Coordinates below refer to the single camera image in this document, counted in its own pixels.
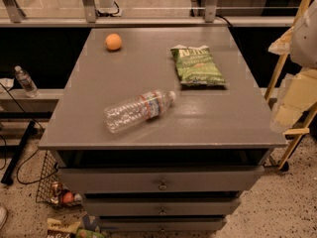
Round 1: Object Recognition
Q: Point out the clear plastic water bottle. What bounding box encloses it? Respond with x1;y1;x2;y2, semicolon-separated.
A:
104;89;176;133

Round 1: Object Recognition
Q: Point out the snack bag on floor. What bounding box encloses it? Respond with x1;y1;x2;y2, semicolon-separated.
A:
47;218;80;238

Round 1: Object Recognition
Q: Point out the black metal stand leg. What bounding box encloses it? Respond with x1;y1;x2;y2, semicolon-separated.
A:
1;121;35;185

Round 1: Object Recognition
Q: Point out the white shoe tip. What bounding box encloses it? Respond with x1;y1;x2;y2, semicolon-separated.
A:
0;206;8;230

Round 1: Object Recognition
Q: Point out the green chip bag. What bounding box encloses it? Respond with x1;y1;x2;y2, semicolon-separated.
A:
170;45;226;86

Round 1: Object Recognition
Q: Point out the middle grey drawer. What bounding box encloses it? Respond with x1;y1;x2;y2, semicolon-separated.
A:
83;198;241;216

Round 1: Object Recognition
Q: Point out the yellow wooden ladder frame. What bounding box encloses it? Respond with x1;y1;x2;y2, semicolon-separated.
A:
264;0;317;172

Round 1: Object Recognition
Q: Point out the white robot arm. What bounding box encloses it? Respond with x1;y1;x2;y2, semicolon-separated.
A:
268;0;317;133

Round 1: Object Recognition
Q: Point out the upright water bottle on ledge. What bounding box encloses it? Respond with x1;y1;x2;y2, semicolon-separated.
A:
15;65;39;97

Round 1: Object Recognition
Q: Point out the bottom grey drawer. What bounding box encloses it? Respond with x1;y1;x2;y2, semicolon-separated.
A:
98;217;226;232

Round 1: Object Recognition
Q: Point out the grey drawer cabinet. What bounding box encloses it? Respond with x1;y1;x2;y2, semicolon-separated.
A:
41;27;284;232

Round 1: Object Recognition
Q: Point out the black floor cable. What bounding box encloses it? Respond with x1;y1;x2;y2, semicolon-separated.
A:
0;82;60;185

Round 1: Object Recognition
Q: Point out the black wire basket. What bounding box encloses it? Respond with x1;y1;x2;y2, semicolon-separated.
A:
36;153;82;208

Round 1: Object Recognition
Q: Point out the orange fruit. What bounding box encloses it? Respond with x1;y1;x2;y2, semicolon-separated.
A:
105;34;122;51

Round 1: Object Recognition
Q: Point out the top grey drawer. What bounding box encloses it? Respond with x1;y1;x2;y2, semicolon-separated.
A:
58;166;264;193

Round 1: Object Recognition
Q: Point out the grey drawer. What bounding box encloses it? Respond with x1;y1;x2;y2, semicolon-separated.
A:
58;166;264;193
83;198;241;216
98;217;226;232

